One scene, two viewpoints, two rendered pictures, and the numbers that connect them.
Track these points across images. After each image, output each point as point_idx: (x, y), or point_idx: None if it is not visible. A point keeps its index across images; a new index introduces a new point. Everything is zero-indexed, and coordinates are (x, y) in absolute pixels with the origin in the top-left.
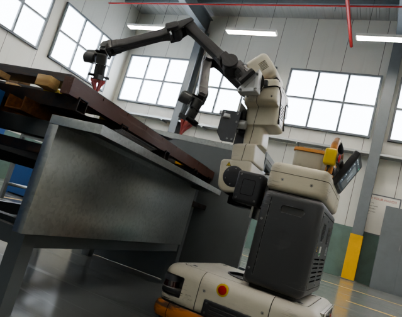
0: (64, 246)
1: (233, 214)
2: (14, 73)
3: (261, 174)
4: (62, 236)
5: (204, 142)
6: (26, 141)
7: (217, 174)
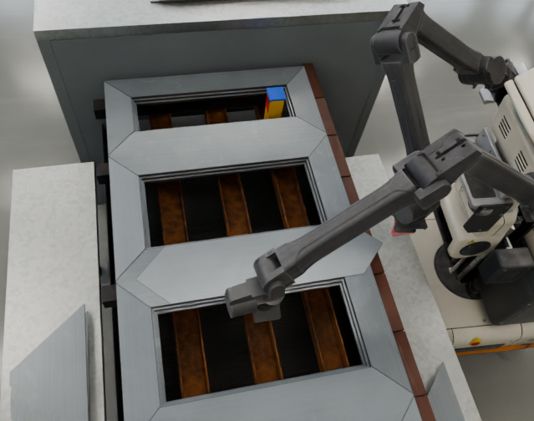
0: None
1: (348, 103)
2: None
3: (531, 264)
4: None
5: (284, 22)
6: None
7: (317, 63)
